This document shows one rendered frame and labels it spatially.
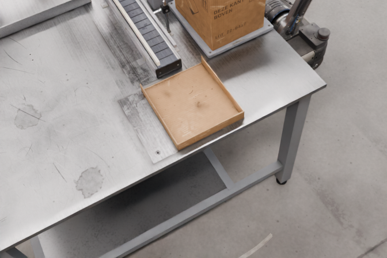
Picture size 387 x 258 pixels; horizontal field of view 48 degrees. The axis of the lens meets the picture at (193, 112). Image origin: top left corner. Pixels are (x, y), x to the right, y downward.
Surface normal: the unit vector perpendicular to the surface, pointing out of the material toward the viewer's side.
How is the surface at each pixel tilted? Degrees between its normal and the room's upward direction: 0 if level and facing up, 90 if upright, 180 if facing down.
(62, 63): 0
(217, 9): 90
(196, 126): 0
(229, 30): 90
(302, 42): 0
